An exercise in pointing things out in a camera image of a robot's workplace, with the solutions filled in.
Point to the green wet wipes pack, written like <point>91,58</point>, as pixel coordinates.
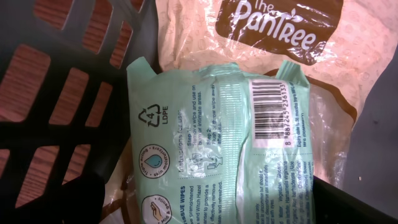
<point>220,145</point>

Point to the brown Pantree snack bag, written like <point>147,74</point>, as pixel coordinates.
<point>341,47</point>

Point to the grey plastic mesh basket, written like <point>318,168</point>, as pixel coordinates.
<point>64,111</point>

